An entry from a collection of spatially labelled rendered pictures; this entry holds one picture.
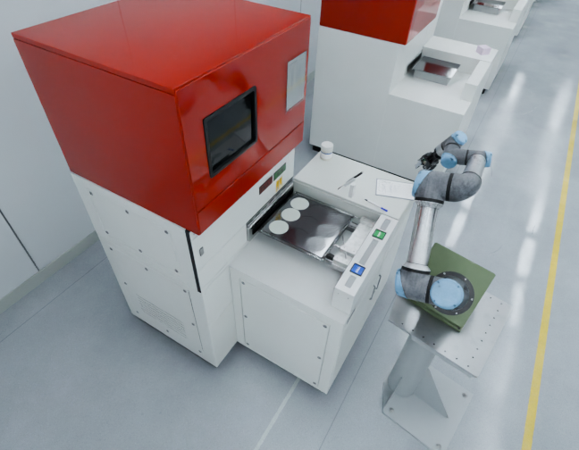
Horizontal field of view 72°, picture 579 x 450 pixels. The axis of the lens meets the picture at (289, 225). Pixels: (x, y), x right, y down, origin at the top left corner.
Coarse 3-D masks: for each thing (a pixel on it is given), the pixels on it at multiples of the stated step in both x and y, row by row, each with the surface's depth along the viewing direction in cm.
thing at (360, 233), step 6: (360, 228) 208; (366, 228) 208; (354, 234) 204; (360, 234) 204; (366, 234) 204; (348, 240) 201; (354, 240) 201; (360, 240) 201; (354, 246) 198; (348, 258) 192; (336, 264) 189; (342, 270) 188
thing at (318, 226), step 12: (288, 204) 216; (312, 204) 216; (276, 216) 209; (300, 216) 209; (312, 216) 210; (324, 216) 210; (336, 216) 210; (348, 216) 211; (264, 228) 202; (300, 228) 203; (312, 228) 204; (324, 228) 204; (336, 228) 204; (288, 240) 197; (300, 240) 197; (312, 240) 197; (324, 240) 198; (312, 252) 192; (324, 252) 192
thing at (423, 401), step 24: (408, 336) 205; (408, 360) 207; (432, 360) 206; (384, 384) 237; (408, 384) 221; (432, 384) 216; (456, 384) 238; (384, 408) 227; (408, 408) 227; (432, 408) 228; (456, 408) 228; (408, 432) 219; (432, 432) 218
